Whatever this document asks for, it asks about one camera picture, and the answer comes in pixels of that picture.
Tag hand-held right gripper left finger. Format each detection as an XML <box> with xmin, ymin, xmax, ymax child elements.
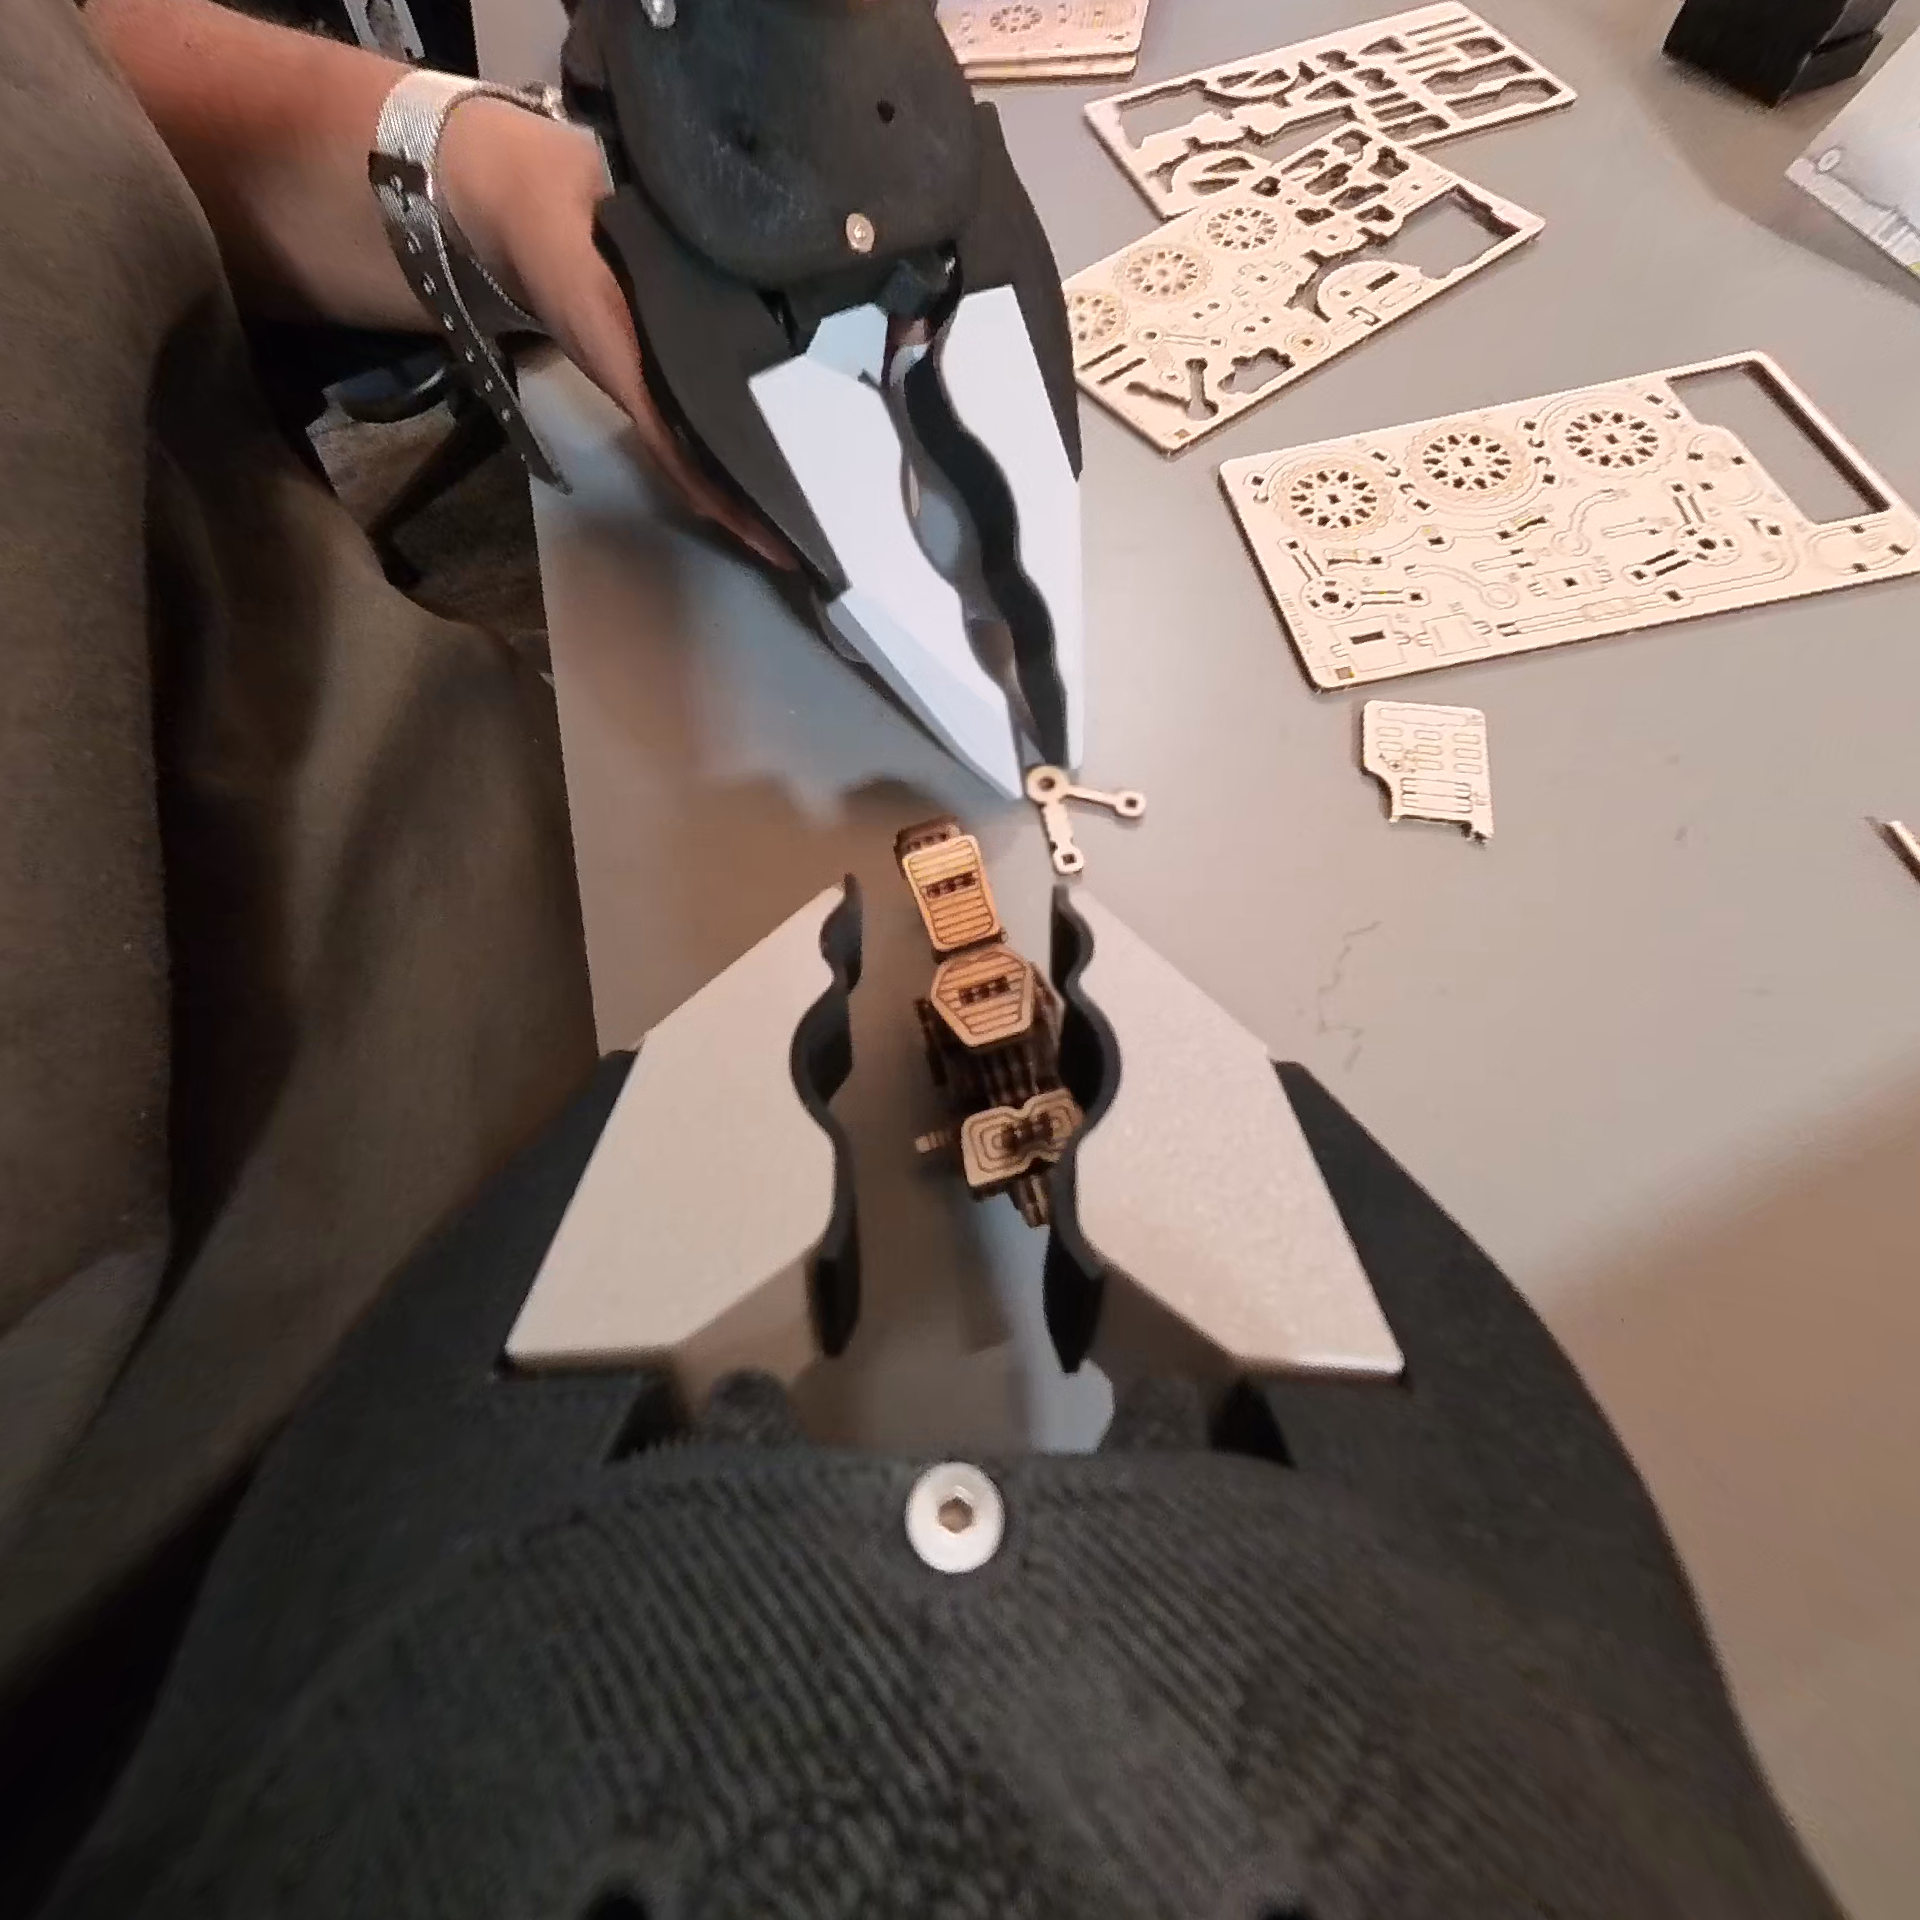
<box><xmin>503</xmin><ymin>877</ymin><xmax>866</xmax><ymax>1376</ymax></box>

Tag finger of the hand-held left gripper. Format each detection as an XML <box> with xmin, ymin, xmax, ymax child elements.
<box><xmin>748</xmin><ymin>334</ymin><xmax>1059</xmax><ymax>807</ymax></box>
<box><xmin>900</xmin><ymin>281</ymin><xmax>1089</xmax><ymax>768</ymax></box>

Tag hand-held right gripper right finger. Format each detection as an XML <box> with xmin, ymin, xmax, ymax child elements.
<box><xmin>1044</xmin><ymin>884</ymin><xmax>1409</xmax><ymax>1377</ymax></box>

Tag wooden puzzle sheet small wheels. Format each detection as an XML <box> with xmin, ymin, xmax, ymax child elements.
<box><xmin>1065</xmin><ymin>119</ymin><xmax>1548</xmax><ymax>455</ymax></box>

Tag partly built wooden model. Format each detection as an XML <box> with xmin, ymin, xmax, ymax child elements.
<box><xmin>895</xmin><ymin>815</ymin><xmax>1085</xmax><ymax>1224</ymax></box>

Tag small angled wooden link piece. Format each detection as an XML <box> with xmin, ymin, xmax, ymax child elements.
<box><xmin>1027</xmin><ymin>765</ymin><xmax>1147</xmax><ymax>876</ymax></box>

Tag grey desk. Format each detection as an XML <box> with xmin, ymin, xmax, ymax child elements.
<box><xmin>525</xmin><ymin>0</ymin><xmax>1920</xmax><ymax>1920</ymax></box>

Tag person's left hand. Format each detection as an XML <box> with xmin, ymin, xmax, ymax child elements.
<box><xmin>447</xmin><ymin>104</ymin><xmax>801</xmax><ymax>571</ymax></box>

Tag silver wristband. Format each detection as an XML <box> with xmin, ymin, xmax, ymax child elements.
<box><xmin>369</xmin><ymin>65</ymin><xmax>579</xmax><ymax>496</ymax></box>

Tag black office chair base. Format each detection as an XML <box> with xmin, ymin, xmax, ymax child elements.
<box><xmin>322</xmin><ymin>358</ymin><xmax>529</xmax><ymax>587</ymax></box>

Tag small slotted wooden piece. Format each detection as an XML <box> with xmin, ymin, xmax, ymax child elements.
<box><xmin>1359</xmin><ymin>699</ymin><xmax>1494</xmax><ymax>841</ymax></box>

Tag wooden puzzle sheet rectangular window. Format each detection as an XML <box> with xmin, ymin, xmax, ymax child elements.
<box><xmin>1218</xmin><ymin>352</ymin><xmax>1920</xmax><ymax>692</ymax></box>

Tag wooden puzzle sheet large cutouts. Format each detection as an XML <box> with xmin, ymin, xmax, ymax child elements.
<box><xmin>1084</xmin><ymin>0</ymin><xmax>1580</xmax><ymax>220</ymax></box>

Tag small black box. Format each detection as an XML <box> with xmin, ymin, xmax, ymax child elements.
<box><xmin>1661</xmin><ymin>0</ymin><xmax>1883</xmax><ymax>107</ymax></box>

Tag printed instruction booklet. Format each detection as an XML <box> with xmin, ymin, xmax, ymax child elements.
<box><xmin>1786</xmin><ymin>65</ymin><xmax>1920</xmax><ymax>278</ymax></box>

